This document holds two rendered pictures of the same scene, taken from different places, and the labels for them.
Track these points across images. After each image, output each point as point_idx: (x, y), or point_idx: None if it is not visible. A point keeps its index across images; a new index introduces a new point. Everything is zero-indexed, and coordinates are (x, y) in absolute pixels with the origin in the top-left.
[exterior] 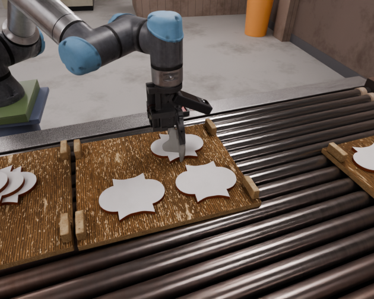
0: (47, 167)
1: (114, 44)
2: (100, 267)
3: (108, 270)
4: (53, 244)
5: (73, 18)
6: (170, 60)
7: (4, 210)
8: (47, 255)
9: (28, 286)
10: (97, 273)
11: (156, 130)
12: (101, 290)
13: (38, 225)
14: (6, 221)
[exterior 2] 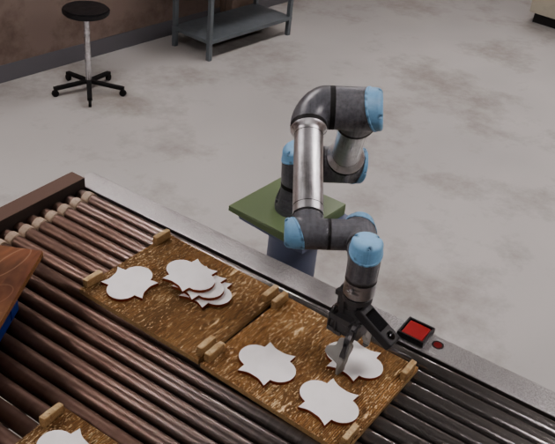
0: (247, 298)
1: (323, 239)
2: (200, 388)
3: (200, 391)
4: (191, 350)
5: (310, 203)
6: (353, 277)
7: (191, 307)
8: (182, 353)
9: (159, 361)
10: (193, 387)
11: (329, 328)
12: (186, 398)
13: (196, 331)
14: (185, 314)
